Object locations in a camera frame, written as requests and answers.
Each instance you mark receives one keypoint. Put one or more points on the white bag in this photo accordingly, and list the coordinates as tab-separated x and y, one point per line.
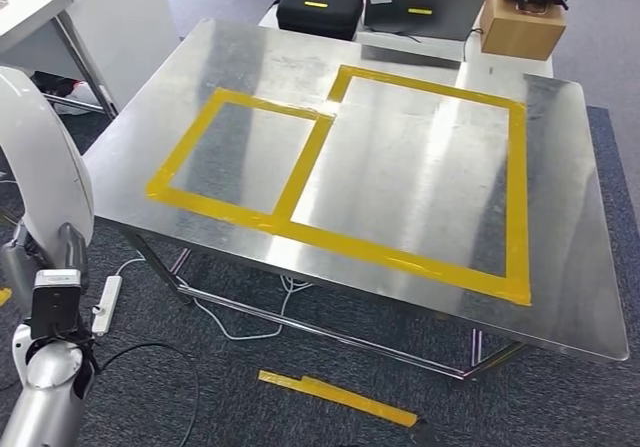
80	96

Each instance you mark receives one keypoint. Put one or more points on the steel workbench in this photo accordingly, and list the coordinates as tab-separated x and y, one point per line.
564	199

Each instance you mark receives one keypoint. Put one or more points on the white table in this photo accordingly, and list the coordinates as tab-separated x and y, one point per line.
500	66

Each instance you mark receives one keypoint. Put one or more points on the white power strip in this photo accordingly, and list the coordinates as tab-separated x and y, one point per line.
107	305

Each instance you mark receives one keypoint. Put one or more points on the black carrying case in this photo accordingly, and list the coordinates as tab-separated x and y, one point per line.
320	16

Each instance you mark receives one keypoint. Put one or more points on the yellow double-square tape outline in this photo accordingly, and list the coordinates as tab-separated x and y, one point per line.
518	199

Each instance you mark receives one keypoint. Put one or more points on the white curved car panel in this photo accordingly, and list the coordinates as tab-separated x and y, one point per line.
40	166

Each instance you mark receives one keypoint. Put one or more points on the cardboard box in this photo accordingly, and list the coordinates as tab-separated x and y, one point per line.
520	33

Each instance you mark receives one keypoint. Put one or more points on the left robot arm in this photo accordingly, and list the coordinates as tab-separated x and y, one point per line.
45	398

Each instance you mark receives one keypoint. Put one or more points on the grey laptop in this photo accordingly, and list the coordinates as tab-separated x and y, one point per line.
425	0

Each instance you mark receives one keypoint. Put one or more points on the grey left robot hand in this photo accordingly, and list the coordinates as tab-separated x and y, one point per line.
72	248

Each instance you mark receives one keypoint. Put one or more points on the yellow floor tape strip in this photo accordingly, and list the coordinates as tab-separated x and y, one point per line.
340	396

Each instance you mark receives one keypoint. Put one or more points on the white desk with steel legs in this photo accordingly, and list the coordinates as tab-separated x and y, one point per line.
115	26

